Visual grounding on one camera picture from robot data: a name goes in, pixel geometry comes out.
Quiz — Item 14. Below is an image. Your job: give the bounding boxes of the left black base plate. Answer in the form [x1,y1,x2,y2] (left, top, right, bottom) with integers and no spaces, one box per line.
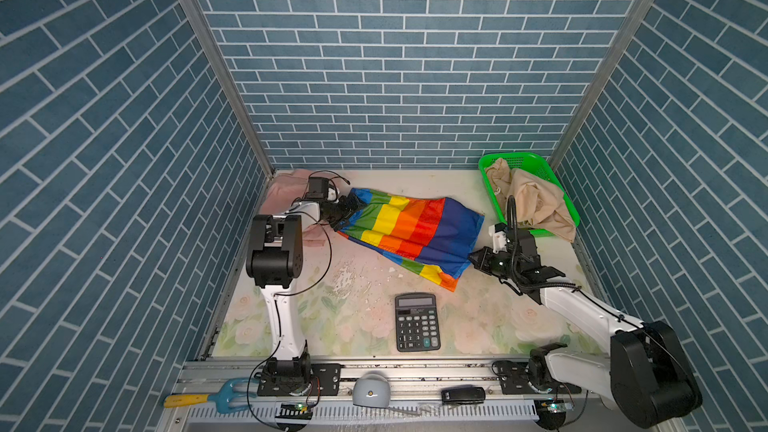
[256,359,341,397]

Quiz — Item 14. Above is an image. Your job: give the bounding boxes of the right circuit board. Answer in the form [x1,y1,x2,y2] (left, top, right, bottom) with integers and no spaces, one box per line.
[534,400,567,431]

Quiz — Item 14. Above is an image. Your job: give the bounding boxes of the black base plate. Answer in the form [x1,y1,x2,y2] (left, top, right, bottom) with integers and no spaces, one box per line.
[491,360,582,396]
[256,359,341,397]

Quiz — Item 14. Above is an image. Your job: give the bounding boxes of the black desk calculator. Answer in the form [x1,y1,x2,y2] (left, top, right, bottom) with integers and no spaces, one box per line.
[394,292,442,353]

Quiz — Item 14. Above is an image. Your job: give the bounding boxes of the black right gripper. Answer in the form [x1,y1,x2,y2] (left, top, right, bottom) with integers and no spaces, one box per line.
[467,245,520,281]

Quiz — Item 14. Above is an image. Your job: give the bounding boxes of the aluminium corner post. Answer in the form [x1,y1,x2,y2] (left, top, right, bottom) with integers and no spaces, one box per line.
[178,0,275,179]

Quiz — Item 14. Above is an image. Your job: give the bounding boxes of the circuit board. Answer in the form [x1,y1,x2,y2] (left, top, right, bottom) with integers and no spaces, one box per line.
[274,403,314,430]
[534,400,567,431]

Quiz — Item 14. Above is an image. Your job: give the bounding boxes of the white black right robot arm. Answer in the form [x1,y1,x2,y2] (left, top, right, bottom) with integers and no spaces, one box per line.
[469,224,703,429]

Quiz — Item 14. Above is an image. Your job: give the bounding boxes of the pink shorts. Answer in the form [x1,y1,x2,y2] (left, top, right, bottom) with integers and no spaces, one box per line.
[259,169,328,248]

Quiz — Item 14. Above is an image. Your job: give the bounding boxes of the rainbow striped shorts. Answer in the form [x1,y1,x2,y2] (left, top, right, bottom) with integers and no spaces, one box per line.
[335,188,484,292]

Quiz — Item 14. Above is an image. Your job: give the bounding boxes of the left circuit board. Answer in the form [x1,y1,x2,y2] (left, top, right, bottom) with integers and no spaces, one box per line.
[274,403,314,430]

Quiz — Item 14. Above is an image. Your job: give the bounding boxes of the blue yellow hand fork tool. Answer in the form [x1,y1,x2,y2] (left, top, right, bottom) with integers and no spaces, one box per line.
[163,378,257,414]

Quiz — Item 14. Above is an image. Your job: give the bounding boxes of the beige shorts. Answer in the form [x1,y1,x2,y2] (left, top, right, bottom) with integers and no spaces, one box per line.
[481,157,576,242]

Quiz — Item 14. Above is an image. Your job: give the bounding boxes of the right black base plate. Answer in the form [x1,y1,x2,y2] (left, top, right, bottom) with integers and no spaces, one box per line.
[491,360,582,396]

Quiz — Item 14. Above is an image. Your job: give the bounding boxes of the black key fob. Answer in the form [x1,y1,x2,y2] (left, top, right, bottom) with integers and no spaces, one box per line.
[440,385,486,406]

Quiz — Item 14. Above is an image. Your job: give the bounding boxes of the grey tape measure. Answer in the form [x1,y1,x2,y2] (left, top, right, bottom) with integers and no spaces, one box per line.
[352,372,391,409]

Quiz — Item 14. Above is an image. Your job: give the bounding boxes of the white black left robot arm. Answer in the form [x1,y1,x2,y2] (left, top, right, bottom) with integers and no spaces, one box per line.
[244,177,365,392]

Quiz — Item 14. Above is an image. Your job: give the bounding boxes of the aluminium front rail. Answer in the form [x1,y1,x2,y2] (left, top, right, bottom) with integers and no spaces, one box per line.
[158,357,635,431]

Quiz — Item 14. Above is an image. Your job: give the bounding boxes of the green plastic basket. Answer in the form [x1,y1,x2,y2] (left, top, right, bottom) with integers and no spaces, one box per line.
[478,152,580,236]

